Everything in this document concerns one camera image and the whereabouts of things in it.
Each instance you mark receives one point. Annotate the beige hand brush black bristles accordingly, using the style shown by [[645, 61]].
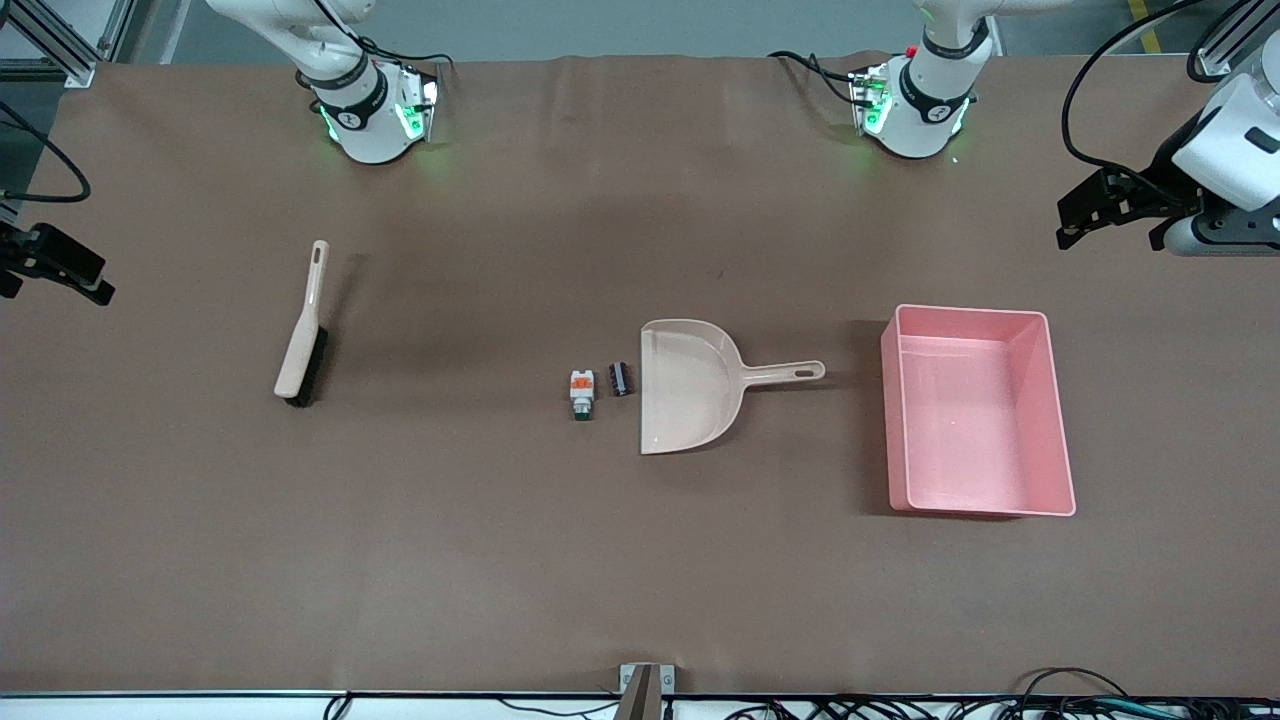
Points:
[[300, 350]]

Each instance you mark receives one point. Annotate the white orange electrical connector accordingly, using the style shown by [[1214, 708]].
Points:
[[582, 385]]

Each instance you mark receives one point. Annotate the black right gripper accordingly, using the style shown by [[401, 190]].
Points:
[[30, 252]]

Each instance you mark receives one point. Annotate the metal bracket with brown post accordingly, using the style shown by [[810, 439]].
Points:
[[645, 690]]

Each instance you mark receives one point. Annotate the beige plastic dustpan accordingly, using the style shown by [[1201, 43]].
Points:
[[685, 385]]

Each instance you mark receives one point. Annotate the green-lit right base connector box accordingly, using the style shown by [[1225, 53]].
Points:
[[418, 115]]

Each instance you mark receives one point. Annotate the aluminium frame profile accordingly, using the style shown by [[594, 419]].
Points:
[[1215, 62], [60, 55]]

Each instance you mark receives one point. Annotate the small black capacitor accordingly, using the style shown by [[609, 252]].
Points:
[[620, 379]]

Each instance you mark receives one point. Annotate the green-lit base connector box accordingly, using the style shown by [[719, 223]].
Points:
[[418, 115], [872, 105]]

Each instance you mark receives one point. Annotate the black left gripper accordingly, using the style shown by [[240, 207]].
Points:
[[1158, 178]]

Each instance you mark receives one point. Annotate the green-lit left base connector box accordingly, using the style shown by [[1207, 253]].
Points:
[[872, 105]]

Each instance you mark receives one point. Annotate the brown table mat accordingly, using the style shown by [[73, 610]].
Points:
[[500, 560]]

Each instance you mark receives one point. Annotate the pink plastic bin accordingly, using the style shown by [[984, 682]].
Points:
[[970, 430]]

